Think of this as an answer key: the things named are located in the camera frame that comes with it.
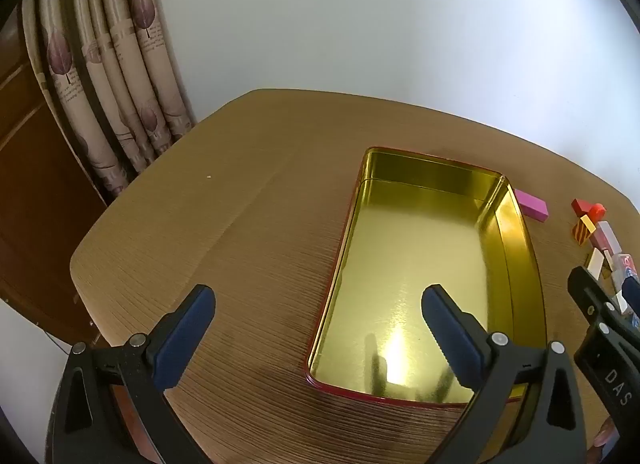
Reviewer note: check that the yellow striped cube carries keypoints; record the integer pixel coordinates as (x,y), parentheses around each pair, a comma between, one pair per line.
(583,229)

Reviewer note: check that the white cube with black stripes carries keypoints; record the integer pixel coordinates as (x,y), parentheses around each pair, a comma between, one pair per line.
(620,303)

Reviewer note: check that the gold and red toffee tin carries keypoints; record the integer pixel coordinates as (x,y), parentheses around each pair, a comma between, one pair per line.
(416,220)

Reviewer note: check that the small red block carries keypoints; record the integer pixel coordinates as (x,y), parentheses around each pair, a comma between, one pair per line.
(580,206)

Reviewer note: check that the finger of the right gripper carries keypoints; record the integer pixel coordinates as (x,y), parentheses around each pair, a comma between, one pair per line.
(595,305)
(631,293)

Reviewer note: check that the clear box with red insert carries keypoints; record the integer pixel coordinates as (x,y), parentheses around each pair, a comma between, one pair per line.
(604,238)

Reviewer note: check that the silver lighter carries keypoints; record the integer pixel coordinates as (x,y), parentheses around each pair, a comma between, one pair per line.
(595,263)

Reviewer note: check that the person's right hand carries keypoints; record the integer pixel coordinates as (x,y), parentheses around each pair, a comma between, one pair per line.
(605,434)

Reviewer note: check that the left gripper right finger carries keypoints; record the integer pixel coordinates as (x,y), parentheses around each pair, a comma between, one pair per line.
(548,426)

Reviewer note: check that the pink rectangular block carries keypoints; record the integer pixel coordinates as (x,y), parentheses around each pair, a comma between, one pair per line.
(532,206)

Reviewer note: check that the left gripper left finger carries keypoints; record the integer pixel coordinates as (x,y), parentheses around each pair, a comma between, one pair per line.
(87,424)

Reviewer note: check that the brown wooden door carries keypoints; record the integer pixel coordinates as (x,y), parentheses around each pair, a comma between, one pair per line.
(47,202)

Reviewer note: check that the beige floral curtain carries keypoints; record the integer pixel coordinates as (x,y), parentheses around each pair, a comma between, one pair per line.
(104,69)

